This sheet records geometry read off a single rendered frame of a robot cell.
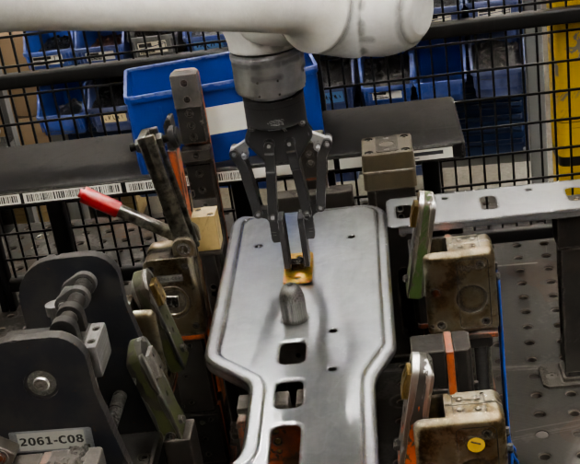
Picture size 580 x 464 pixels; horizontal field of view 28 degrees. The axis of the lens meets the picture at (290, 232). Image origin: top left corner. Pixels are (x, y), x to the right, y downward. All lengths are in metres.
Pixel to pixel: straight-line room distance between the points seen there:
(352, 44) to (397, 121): 0.69
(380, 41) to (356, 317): 0.35
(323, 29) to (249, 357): 0.39
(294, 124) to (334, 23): 0.23
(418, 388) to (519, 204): 0.59
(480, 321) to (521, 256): 0.70
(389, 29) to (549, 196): 0.53
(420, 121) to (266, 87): 0.56
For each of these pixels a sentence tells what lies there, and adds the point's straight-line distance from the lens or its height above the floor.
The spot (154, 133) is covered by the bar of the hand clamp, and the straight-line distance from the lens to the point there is 1.47.
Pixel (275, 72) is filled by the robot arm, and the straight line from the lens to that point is 1.37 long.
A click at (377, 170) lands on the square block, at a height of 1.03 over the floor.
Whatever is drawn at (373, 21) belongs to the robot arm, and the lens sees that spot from 1.21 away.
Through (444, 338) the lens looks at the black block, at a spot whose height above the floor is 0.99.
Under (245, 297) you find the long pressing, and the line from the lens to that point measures 1.47.
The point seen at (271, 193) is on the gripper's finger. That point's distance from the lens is 1.46.
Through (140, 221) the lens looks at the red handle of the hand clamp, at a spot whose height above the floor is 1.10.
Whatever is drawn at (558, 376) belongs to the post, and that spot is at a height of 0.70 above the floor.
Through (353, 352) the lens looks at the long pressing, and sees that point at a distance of 1.32.
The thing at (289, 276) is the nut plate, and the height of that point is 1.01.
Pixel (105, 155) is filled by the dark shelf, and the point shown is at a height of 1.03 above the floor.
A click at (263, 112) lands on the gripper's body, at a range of 1.40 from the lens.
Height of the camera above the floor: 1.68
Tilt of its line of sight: 25 degrees down
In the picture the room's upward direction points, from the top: 8 degrees counter-clockwise
